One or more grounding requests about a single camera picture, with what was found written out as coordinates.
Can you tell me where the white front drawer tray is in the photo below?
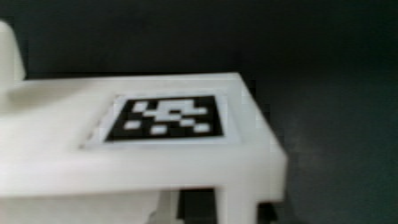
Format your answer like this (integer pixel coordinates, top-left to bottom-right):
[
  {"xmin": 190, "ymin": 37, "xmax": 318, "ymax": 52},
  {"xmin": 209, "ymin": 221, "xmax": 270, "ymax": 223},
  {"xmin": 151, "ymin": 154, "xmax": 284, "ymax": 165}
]
[{"xmin": 0, "ymin": 20, "xmax": 288, "ymax": 224}]

